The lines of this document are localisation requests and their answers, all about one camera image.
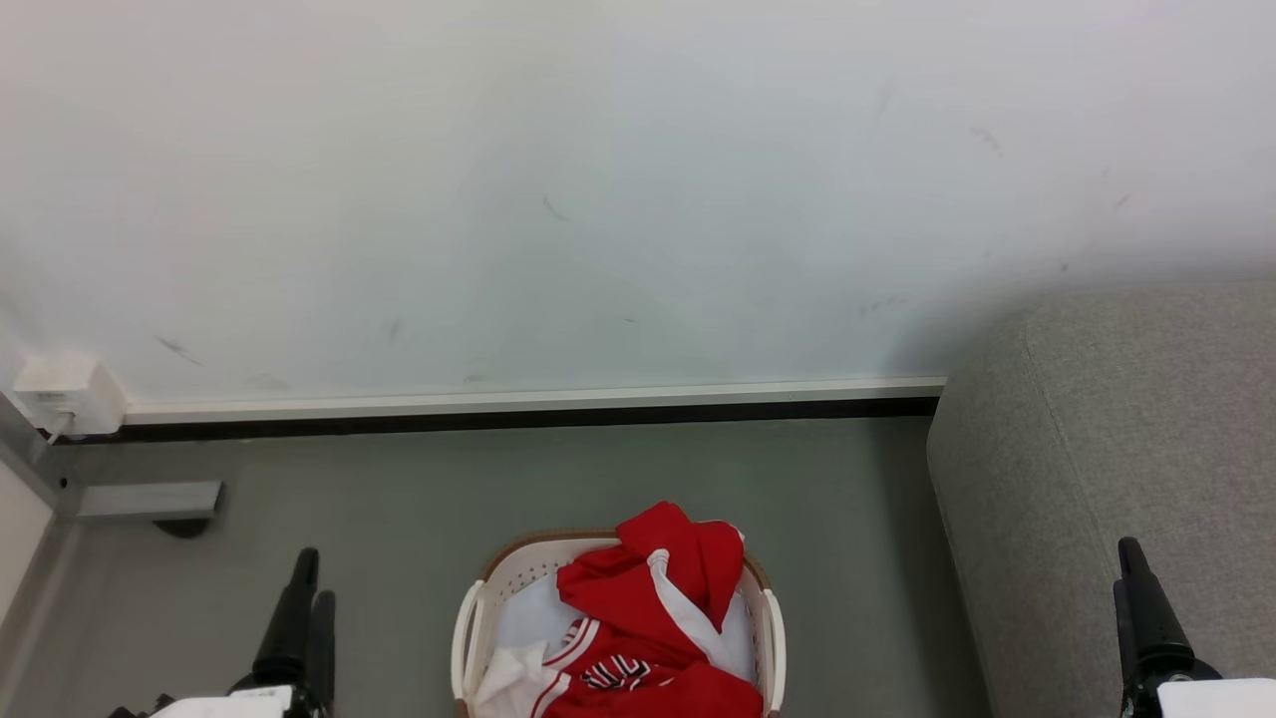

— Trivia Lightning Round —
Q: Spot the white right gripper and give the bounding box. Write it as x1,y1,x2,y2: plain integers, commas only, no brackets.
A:
1113,538,1276,718

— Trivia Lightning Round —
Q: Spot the red white jacket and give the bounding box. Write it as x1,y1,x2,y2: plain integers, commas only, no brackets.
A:
472,502,766,718

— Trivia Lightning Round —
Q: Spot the grey metal table foot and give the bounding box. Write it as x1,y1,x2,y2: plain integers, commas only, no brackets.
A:
0,391,83,639

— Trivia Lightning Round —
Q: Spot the white black wall baseboard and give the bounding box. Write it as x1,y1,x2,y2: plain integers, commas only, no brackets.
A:
60,376,946,446

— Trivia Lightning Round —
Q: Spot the grey fabric sofa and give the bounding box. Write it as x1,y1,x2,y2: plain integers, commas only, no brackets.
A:
926,281,1276,718

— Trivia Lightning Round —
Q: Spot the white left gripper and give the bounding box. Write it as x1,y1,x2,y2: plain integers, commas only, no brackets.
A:
108,547,337,718

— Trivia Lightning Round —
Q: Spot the white laundry basket brown rim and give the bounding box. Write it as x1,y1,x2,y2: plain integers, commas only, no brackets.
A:
451,529,788,718

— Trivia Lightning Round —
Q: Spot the white wall power socket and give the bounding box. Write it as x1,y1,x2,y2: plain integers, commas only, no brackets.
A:
13,353,128,437

